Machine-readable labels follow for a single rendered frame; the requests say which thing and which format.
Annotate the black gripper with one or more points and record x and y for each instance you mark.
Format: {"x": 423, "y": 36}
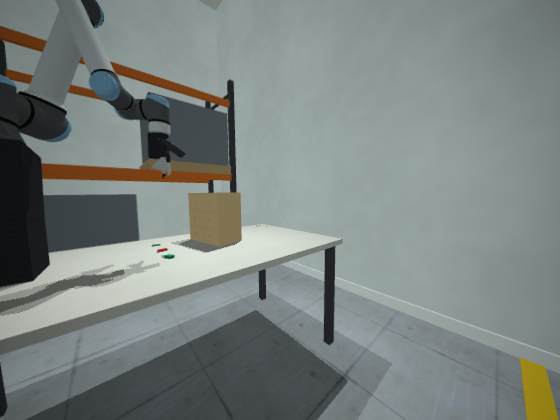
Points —
{"x": 161, "y": 152}

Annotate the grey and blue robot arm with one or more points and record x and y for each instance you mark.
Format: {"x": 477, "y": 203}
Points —
{"x": 37, "y": 116}

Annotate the brown wooden drawer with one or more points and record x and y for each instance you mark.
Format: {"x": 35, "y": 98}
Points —
{"x": 212, "y": 235}
{"x": 197, "y": 217}
{"x": 198, "y": 232}
{"x": 195, "y": 201}
{"x": 209, "y": 202}
{"x": 212, "y": 219}

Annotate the tan chest of drawers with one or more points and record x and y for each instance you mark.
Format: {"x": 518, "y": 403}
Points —
{"x": 229, "y": 217}

